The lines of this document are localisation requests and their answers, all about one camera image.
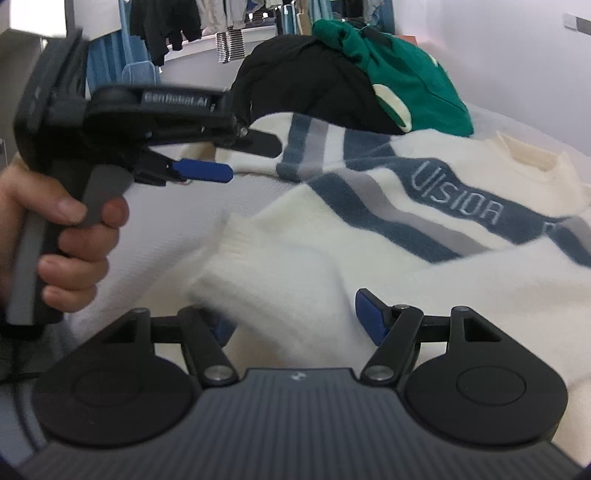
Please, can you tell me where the green sweatshirt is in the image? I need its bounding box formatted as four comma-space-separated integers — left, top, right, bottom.
311, 19, 474, 137

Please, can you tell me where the black garment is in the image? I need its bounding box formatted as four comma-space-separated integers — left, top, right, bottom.
231, 35, 402, 135

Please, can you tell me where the grey wall switch plate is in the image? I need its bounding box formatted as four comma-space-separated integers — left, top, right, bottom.
563, 13, 591, 35

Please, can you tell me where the person's left hand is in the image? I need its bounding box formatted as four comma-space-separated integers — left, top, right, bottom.
0, 156, 129, 313

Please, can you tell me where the white blue striped fuzzy sweater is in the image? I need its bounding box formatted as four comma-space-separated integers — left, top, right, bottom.
68, 111, 591, 455

